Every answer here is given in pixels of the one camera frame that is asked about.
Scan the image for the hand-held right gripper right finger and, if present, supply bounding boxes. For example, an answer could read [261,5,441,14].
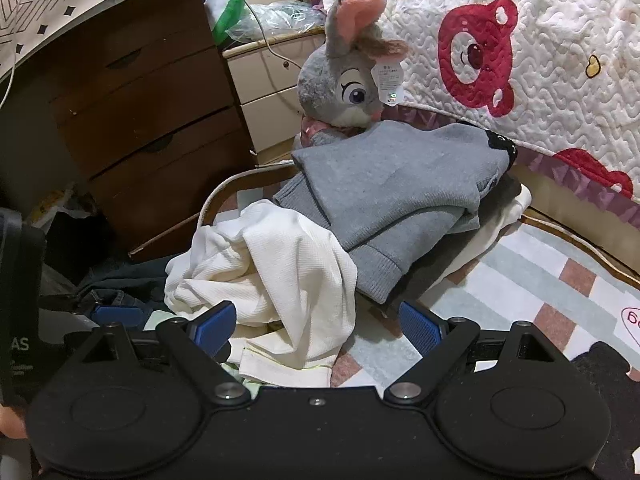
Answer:
[384,301,561,407]

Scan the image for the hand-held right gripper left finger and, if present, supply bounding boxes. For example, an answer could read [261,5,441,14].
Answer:
[75,301,253,407]

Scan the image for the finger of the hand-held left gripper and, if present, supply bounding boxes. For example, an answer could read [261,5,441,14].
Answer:
[75,294,151,331]

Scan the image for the white waffle shirt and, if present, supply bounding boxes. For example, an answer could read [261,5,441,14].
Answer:
[164,199,359,389]

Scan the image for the person's left hand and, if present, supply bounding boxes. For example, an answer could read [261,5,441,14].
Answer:
[0,404,29,437]

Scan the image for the dark blue jeans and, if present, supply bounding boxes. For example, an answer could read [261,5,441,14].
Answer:
[75,260,172,322]

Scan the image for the black bag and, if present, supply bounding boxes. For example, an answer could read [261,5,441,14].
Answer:
[42,210,119,291]

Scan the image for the dark grey garment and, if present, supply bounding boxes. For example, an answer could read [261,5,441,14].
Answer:
[400,170,524,307]

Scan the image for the striped pastel rug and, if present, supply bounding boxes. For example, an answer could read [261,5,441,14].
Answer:
[197,165,640,480]

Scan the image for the thin wooden stick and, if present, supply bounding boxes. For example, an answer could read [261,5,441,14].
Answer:
[129,209,202,259]

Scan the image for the grey knit sweater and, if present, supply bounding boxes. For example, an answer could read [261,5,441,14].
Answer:
[272,120,519,306]

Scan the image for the beige bed base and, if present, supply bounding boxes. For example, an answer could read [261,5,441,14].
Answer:
[517,157,640,273]

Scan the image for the brown wooden dresser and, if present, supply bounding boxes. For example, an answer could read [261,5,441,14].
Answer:
[10,0,259,264]

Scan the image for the cream nightstand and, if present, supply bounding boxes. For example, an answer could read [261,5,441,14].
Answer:
[222,27,332,167]

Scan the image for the white paper tag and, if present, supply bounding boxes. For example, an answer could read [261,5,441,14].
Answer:
[372,62,406,106]

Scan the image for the grey plush rabbit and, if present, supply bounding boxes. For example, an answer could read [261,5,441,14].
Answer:
[292,0,411,149]

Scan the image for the geometric patterned table cover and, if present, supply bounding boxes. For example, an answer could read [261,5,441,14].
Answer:
[0,0,202,82]

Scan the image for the white bear print quilt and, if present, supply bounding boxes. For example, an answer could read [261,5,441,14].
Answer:
[317,0,640,202]

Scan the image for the clear plastic bag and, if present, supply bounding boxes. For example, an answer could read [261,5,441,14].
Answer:
[225,2,329,44]

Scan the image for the green and white bag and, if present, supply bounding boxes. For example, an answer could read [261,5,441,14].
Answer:
[202,0,251,44]

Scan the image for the white cable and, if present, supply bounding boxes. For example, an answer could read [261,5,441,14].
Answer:
[220,0,307,117]

